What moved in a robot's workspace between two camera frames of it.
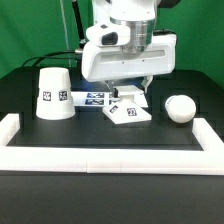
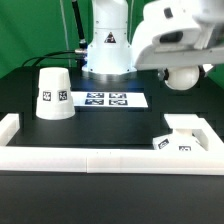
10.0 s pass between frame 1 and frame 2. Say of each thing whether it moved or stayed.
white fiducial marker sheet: stayed
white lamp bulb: moved
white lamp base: moved
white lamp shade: stayed
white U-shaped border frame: stayed
